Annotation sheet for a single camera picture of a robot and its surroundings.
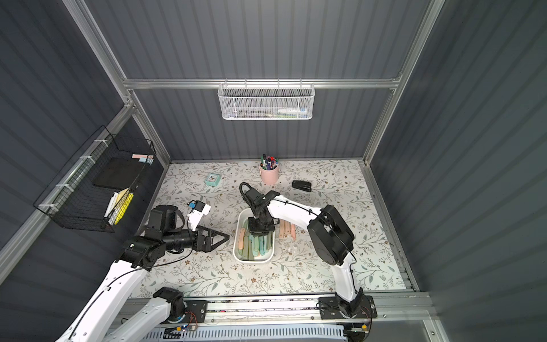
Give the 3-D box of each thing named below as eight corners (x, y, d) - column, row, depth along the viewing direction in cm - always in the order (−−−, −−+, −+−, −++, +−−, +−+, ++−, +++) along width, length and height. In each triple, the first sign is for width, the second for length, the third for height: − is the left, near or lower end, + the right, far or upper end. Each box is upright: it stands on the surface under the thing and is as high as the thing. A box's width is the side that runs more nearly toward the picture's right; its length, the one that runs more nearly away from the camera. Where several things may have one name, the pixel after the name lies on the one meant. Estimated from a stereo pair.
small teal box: (206, 186, 112) (204, 182, 110) (208, 177, 116) (207, 173, 114) (218, 186, 112) (217, 182, 110) (220, 176, 116) (219, 173, 114)
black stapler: (291, 187, 112) (291, 184, 110) (293, 180, 114) (293, 178, 113) (310, 192, 109) (311, 189, 107) (312, 186, 112) (313, 183, 110)
